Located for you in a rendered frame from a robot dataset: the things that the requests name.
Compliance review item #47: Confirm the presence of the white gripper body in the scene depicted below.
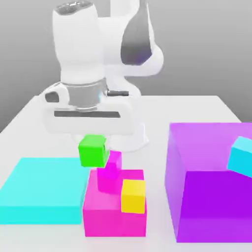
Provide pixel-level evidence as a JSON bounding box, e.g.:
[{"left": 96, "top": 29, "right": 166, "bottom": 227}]
[{"left": 42, "top": 101, "right": 133, "bottom": 138}]

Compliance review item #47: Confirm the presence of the small green cube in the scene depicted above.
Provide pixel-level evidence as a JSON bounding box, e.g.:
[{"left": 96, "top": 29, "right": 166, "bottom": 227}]
[{"left": 78, "top": 134, "right": 110, "bottom": 168}]

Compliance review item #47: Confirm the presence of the small magenta cube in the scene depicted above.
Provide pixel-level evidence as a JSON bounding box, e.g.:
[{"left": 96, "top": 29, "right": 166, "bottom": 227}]
[{"left": 96, "top": 150, "right": 123, "bottom": 194}]

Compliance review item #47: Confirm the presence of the small yellow cube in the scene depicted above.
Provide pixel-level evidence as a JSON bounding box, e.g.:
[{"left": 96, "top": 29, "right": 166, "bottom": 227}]
[{"left": 121, "top": 178, "right": 146, "bottom": 215}]

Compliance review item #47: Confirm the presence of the small cyan cube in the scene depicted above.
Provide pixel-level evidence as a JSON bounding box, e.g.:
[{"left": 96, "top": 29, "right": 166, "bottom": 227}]
[{"left": 227, "top": 136, "right": 252, "bottom": 178}]

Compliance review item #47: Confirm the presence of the large cyan box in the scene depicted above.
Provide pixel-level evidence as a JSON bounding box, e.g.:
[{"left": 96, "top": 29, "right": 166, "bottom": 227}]
[{"left": 0, "top": 157, "right": 92, "bottom": 225}]

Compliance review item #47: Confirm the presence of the large pink box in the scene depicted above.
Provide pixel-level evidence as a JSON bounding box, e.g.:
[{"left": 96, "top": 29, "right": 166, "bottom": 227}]
[{"left": 82, "top": 169, "right": 148, "bottom": 238}]

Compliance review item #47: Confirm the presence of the large purple box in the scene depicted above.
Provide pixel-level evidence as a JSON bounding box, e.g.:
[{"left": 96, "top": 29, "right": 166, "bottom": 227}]
[{"left": 164, "top": 122, "right": 252, "bottom": 244}]

